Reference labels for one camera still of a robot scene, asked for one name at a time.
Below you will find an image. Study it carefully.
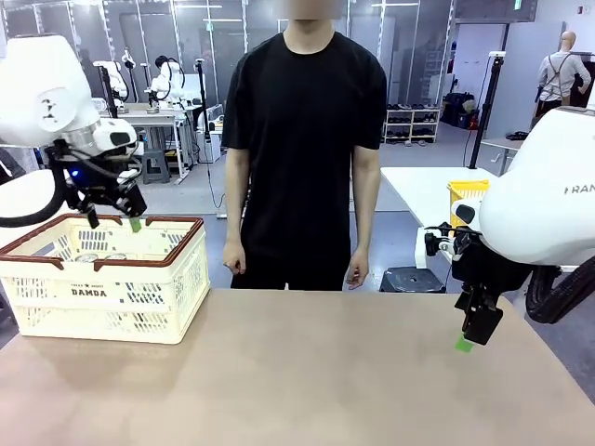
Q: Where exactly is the person's right forearm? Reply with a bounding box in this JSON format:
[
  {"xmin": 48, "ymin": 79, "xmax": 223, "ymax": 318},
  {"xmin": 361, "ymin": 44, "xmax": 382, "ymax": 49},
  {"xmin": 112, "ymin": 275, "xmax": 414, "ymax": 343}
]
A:
[{"xmin": 222, "ymin": 185, "xmax": 252, "ymax": 247}]

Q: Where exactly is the person in black t-shirt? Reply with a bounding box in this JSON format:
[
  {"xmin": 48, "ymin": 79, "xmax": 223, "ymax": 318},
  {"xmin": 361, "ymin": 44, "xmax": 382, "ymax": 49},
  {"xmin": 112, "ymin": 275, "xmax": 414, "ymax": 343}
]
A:
[{"xmin": 221, "ymin": 0, "xmax": 388, "ymax": 292}]

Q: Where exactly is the cream shopping basket brown rim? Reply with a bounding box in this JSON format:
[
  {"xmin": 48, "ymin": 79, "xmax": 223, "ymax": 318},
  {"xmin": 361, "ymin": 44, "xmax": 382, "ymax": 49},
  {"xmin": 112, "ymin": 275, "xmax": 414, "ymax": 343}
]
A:
[{"xmin": 0, "ymin": 213, "xmax": 211, "ymax": 346}]

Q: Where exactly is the white side table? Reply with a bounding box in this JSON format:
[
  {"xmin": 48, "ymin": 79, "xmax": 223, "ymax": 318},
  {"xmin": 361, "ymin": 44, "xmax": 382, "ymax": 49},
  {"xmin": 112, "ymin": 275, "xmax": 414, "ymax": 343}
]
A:
[{"xmin": 0, "ymin": 169, "xmax": 69, "ymax": 219}]

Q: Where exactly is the wooden shoe rack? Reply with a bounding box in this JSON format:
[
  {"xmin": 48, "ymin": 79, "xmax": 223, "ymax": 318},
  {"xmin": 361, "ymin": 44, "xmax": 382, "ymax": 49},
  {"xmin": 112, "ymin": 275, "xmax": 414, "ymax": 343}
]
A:
[{"xmin": 384, "ymin": 107, "xmax": 442, "ymax": 144}]

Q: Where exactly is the grey step stool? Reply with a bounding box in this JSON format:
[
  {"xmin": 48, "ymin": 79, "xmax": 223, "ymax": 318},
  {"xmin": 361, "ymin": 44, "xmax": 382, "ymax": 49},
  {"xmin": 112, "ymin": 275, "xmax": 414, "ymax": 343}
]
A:
[{"xmin": 140, "ymin": 148, "xmax": 168, "ymax": 186}]

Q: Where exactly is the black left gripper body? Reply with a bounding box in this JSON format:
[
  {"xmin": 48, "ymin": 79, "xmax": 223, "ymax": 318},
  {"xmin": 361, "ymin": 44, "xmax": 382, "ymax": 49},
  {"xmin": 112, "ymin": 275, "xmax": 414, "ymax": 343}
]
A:
[{"xmin": 46, "ymin": 141, "xmax": 149, "ymax": 218}]

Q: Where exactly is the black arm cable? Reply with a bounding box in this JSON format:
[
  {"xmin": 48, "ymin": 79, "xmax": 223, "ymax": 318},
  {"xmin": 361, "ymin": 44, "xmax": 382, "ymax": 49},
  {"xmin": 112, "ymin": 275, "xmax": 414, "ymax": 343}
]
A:
[
  {"xmin": 0, "ymin": 151, "xmax": 71, "ymax": 229},
  {"xmin": 524, "ymin": 259, "xmax": 595, "ymax": 325}
]

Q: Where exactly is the yellow plastic basket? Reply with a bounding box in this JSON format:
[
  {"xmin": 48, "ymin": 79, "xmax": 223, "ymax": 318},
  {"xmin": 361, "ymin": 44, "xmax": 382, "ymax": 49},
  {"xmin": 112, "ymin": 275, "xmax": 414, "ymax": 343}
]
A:
[{"xmin": 446, "ymin": 179, "xmax": 492, "ymax": 229}]

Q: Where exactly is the black bags pile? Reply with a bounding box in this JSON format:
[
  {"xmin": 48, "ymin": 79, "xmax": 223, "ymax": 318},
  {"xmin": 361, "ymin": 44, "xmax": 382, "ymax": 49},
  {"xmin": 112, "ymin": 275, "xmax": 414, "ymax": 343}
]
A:
[{"xmin": 441, "ymin": 91, "xmax": 478, "ymax": 130}]

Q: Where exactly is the black tripod pole white head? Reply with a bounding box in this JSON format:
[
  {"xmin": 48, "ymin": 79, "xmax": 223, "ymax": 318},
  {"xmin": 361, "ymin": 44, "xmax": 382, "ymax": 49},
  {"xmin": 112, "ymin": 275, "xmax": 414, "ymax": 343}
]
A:
[{"xmin": 467, "ymin": 51, "xmax": 508, "ymax": 169}]

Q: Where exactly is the thin black stand pole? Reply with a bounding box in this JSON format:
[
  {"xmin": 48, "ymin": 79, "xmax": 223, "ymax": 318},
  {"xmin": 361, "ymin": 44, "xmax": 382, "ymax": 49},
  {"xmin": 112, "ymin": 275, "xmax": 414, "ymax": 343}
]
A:
[{"xmin": 197, "ymin": 58, "xmax": 213, "ymax": 164}]

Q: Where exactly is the person's left forearm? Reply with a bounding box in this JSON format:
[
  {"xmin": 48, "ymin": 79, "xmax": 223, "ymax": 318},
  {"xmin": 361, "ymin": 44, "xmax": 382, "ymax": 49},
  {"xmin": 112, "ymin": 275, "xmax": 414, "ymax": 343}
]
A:
[{"xmin": 350, "ymin": 185, "xmax": 380, "ymax": 252}]

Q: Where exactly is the person's left hand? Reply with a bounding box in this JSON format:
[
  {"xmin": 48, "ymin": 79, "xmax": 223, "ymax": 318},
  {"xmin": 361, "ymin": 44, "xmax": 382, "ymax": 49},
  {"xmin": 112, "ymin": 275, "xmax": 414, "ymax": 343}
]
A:
[{"xmin": 344, "ymin": 247, "xmax": 372, "ymax": 291}]

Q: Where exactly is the mannequin with apron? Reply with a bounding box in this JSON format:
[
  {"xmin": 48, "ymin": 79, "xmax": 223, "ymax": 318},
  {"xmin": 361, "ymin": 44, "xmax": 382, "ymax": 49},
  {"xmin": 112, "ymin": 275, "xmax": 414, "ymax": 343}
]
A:
[{"xmin": 534, "ymin": 31, "xmax": 594, "ymax": 117}]

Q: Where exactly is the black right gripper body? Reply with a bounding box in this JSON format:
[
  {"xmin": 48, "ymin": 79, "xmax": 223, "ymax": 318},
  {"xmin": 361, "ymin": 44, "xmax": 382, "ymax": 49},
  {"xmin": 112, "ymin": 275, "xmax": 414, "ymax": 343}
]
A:
[{"xmin": 453, "ymin": 241, "xmax": 531, "ymax": 298}]

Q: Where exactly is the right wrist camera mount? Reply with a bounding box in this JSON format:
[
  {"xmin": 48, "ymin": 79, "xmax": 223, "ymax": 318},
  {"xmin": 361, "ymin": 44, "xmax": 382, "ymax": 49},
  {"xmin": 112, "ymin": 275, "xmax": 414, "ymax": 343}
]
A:
[{"xmin": 415, "ymin": 221, "xmax": 483, "ymax": 270}]

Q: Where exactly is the person's right hand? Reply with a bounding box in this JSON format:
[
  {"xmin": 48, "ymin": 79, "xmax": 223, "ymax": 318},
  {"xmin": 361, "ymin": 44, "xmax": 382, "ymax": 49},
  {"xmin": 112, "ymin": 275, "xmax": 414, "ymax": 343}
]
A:
[{"xmin": 221, "ymin": 242, "xmax": 247, "ymax": 276}]

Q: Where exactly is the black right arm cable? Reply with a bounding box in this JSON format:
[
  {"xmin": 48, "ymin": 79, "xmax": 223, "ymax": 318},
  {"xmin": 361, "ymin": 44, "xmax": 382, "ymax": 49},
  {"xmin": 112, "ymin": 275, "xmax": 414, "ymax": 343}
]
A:
[{"xmin": 524, "ymin": 259, "xmax": 595, "ymax": 325}]

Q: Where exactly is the grey table with clutter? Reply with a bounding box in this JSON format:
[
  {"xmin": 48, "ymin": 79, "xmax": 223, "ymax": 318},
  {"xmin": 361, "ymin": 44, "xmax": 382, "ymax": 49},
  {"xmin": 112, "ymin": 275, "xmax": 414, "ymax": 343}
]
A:
[{"xmin": 481, "ymin": 137, "xmax": 524, "ymax": 162}]

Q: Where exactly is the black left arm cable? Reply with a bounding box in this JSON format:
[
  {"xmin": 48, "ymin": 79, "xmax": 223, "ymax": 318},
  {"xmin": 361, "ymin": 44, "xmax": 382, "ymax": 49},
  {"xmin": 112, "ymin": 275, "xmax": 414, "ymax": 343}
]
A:
[{"xmin": 0, "ymin": 151, "xmax": 71, "ymax": 229}]

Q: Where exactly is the white workbench with robots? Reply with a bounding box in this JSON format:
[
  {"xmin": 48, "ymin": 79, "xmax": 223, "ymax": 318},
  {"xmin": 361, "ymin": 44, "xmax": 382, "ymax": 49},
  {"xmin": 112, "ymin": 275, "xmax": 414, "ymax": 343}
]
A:
[{"xmin": 99, "ymin": 102, "xmax": 204, "ymax": 182}]

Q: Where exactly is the white computer case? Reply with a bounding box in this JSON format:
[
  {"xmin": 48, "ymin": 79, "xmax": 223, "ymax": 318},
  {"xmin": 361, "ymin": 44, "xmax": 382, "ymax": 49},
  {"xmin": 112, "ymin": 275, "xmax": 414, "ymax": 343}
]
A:
[{"xmin": 204, "ymin": 104, "xmax": 224, "ymax": 164}]

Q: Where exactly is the white table with yellow basket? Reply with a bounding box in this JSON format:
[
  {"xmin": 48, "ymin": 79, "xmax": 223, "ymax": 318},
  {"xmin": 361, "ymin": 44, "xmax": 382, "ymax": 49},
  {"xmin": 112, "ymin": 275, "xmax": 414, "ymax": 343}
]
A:
[{"xmin": 379, "ymin": 165, "xmax": 501, "ymax": 273}]

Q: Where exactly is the black camera tripod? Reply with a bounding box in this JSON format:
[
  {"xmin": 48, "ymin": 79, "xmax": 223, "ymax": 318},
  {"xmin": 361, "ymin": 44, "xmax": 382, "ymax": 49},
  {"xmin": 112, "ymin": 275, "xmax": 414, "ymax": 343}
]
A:
[{"xmin": 99, "ymin": 69, "xmax": 120, "ymax": 117}]

